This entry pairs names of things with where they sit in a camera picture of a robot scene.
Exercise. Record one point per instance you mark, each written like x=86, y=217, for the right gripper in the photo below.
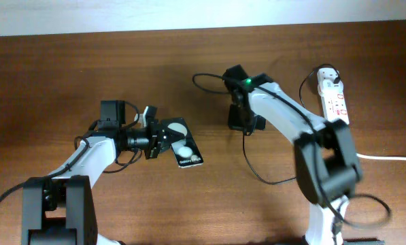
x=234, y=122

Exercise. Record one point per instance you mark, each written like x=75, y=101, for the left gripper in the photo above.
x=158, y=140

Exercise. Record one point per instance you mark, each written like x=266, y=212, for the black smartphone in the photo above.
x=185, y=150

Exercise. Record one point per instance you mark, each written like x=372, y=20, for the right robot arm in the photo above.
x=326, y=166

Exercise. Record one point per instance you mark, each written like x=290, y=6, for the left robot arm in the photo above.
x=59, y=208

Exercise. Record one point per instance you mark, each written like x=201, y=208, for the white power strip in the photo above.
x=330, y=89

